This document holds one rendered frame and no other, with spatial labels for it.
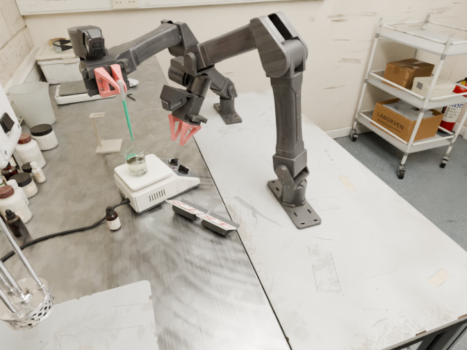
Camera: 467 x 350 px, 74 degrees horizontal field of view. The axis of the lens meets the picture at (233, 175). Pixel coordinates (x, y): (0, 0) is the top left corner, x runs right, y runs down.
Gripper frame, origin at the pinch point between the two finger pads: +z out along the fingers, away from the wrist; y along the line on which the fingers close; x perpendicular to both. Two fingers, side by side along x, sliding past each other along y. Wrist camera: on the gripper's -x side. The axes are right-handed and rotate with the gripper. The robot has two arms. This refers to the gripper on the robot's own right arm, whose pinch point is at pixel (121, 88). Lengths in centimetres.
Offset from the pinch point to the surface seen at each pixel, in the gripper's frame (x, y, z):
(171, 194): 29.6, 5.4, 5.7
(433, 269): 32, 37, 63
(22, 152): 24.8, -21.7, -35.3
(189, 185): 29.6, 11.1, 5.7
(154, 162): 23.0, 5.4, -2.1
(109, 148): 31.0, 2.3, -31.6
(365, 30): 27, 224, -68
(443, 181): 121, 222, 24
